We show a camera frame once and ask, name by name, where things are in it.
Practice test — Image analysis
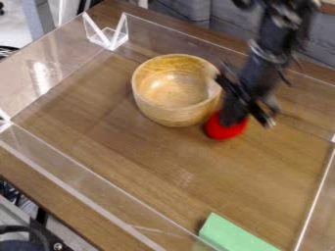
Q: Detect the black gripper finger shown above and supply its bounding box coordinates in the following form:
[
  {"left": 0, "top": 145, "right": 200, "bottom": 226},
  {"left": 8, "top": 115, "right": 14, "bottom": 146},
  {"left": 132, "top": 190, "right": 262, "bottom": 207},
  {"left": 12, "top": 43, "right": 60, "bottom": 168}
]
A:
[{"left": 219, "top": 94, "right": 247, "bottom": 126}]

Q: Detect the green foam block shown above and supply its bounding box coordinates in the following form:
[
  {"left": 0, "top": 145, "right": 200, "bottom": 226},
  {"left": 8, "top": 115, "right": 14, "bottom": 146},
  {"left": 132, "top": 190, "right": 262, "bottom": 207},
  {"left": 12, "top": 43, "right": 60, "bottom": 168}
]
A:
[{"left": 199, "top": 213, "right": 282, "bottom": 251}]

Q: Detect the red felt strawberry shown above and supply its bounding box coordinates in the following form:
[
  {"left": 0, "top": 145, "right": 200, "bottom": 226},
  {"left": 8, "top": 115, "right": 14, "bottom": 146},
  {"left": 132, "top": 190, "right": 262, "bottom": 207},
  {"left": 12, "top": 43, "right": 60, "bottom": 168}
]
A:
[{"left": 204, "top": 111, "right": 248, "bottom": 140}]

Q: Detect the clear acrylic tray wall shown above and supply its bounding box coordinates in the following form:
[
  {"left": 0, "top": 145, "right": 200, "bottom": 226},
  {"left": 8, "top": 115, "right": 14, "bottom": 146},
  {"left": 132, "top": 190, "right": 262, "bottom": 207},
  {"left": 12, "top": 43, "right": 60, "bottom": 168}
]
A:
[{"left": 0, "top": 13, "right": 335, "bottom": 251}]

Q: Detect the black metal table clamp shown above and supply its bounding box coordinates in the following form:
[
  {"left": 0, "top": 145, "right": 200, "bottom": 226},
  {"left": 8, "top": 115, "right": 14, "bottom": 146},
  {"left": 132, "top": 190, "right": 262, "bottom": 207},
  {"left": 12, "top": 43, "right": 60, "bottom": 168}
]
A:
[{"left": 0, "top": 209, "right": 76, "bottom": 251}]

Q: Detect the light wooden bowl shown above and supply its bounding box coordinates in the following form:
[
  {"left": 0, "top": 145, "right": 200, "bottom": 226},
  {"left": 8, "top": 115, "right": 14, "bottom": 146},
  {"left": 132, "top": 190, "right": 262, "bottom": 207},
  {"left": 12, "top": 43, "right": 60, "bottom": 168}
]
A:
[{"left": 131, "top": 54, "right": 222, "bottom": 127}]

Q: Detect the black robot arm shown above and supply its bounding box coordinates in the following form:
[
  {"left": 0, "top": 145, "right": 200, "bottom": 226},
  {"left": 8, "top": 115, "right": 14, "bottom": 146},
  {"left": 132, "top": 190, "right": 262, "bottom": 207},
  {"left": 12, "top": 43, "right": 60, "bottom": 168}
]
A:
[{"left": 216, "top": 0, "right": 320, "bottom": 127}]

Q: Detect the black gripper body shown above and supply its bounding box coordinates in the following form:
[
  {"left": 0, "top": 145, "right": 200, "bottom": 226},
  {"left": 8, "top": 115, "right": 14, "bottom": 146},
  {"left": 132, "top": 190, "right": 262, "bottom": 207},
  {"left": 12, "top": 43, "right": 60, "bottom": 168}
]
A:
[{"left": 215, "top": 48, "right": 294, "bottom": 129}]

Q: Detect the clear acrylic corner bracket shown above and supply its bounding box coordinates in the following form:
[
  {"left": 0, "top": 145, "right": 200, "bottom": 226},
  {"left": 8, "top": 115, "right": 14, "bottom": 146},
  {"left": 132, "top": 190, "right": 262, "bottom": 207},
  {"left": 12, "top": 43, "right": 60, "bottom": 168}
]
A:
[{"left": 83, "top": 13, "right": 128, "bottom": 51}]

